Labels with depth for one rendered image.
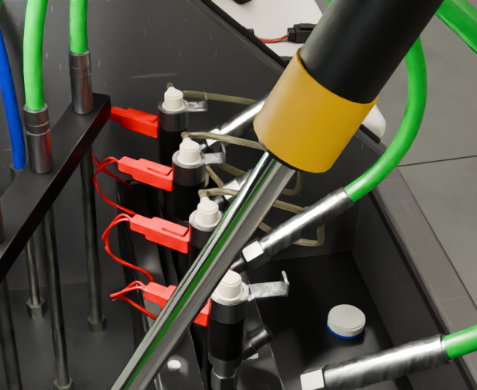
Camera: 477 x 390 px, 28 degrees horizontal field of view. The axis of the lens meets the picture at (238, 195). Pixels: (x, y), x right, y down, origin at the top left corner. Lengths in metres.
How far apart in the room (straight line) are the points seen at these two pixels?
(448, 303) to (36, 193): 0.39
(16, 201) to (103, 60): 0.21
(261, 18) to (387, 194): 0.34
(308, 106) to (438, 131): 2.69
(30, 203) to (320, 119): 0.58
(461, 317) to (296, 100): 0.72
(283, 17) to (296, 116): 1.08
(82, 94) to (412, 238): 0.36
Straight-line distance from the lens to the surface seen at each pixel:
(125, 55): 0.92
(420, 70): 0.71
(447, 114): 2.96
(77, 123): 0.84
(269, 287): 0.69
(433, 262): 0.96
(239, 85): 0.96
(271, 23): 1.25
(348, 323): 1.03
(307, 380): 0.62
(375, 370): 0.60
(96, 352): 1.01
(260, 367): 0.79
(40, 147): 0.77
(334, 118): 0.19
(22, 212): 0.75
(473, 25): 0.46
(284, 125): 0.19
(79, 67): 0.83
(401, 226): 0.99
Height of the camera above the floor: 1.57
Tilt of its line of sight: 38 degrees down
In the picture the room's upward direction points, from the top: 3 degrees clockwise
